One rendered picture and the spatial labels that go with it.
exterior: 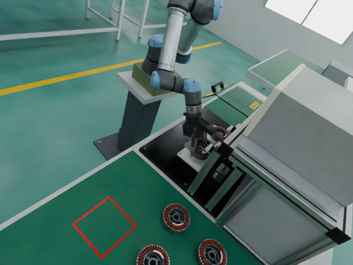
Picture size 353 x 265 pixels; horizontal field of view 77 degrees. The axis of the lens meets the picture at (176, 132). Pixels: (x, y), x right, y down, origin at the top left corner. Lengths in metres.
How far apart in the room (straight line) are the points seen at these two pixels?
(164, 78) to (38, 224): 0.73
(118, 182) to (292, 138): 0.68
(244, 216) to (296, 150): 0.31
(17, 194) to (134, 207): 1.09
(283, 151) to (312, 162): 0.09
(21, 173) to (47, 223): 1.09
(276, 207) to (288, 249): 0.17
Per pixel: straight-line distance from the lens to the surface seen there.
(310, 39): 5.60
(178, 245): 0.91
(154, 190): 0.99
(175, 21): 1.09
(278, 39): 5.71
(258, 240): 0.98
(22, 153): 2.07
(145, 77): 1.50
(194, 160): 1.12
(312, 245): 0.89
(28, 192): 1.86
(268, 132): 0.81
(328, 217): 0.82
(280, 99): 0.76
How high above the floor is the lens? 1.56
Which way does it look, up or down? 40 degrees down
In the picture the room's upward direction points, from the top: 24 degrees clockwise
